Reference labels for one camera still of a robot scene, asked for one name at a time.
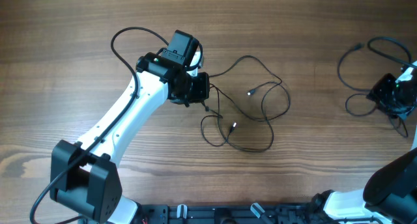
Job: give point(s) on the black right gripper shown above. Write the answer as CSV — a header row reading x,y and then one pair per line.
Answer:
x,y
377,94

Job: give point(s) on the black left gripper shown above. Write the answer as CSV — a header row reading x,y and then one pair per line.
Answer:
x,y
202,79

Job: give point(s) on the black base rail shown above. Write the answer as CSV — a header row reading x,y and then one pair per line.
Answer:
x,y
284,213

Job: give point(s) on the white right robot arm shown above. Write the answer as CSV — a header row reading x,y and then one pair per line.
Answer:
x,y
390,194

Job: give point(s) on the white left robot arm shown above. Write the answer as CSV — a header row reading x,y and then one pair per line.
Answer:
x,y
84,175

